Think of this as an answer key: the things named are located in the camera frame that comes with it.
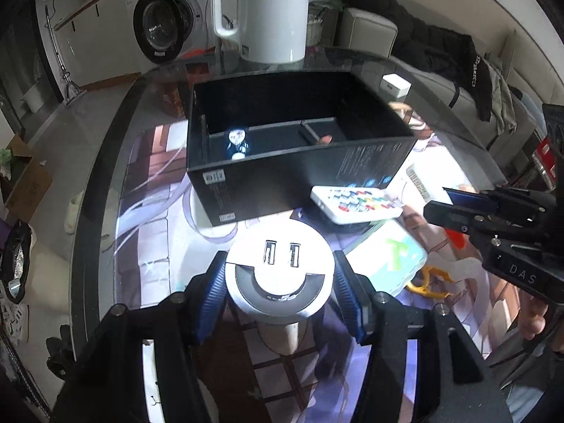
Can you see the black jacket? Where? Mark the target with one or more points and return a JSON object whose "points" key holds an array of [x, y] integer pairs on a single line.
{"points": [[432, 44]]}

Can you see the trash bin with black bag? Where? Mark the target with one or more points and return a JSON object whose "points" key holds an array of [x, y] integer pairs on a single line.
{"points": [[15, 260]]}

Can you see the person's right hand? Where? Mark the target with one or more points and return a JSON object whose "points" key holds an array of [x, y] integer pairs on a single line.
{"points": [[533, 317]]}

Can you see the round white USB socket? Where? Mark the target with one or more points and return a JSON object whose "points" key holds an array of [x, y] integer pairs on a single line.
{"points": [[277, 273]]}

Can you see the white washing machine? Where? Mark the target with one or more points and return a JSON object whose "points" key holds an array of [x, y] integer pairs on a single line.
{"points": [[163, 22]]}

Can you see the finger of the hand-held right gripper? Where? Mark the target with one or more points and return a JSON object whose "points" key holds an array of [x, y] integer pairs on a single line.
{"points": [[454, 216], [471, 200]]}

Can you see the yellow scissors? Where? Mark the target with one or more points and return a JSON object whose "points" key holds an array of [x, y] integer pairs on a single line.
{"points": [[429, 284]]}

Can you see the grey green garment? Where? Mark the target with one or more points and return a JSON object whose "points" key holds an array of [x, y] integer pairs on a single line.
{"points": [[502, 97]]}

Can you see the black cardboard box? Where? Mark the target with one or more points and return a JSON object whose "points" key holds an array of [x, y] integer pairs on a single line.
{"points": [[286, 172]]}

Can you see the printed table mat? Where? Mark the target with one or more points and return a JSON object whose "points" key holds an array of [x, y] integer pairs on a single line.
{"points": [[150, 211]]}

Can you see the beige slipper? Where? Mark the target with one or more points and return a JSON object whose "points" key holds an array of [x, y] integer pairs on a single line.
{"points": [[72, 211]]}

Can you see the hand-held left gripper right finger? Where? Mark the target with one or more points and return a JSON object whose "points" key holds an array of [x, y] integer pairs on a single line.
{"points": [[348, 297]]}

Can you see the small white box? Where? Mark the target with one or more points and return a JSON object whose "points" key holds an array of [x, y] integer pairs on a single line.
{"points": [[394, 84]]}

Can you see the white remote control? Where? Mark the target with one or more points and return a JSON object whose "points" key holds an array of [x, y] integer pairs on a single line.
{"points": [[352, 202]]}

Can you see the white kitchen counter cabinet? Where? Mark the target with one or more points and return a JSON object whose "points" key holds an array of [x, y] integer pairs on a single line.
{"points": [[97, 31]]}

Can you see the small blue round gadget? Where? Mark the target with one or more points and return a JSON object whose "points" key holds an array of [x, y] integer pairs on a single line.
{"points": [[238, 141]]}

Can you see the brown cardboard box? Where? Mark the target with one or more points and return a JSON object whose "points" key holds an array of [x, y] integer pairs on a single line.
{"points": [[26, 180]]}

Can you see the beige sofa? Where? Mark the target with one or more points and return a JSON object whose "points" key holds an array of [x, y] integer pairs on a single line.
{"points": [[365, 31]]}

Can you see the mop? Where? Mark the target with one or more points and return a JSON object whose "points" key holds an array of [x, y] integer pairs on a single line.
{"points": [[59, 57]]}

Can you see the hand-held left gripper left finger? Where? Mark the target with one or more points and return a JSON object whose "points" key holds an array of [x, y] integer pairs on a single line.
{"points": [[211, 293]]}

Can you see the white electric kettle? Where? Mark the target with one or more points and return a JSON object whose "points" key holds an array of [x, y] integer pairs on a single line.
{"points": [[273, 13]]}

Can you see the red gift boxes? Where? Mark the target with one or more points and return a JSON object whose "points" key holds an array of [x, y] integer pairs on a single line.
{"points": [[176, 97]]}

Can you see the green and white packet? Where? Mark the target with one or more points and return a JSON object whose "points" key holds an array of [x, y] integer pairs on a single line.
{"points": [[387, 255]]}

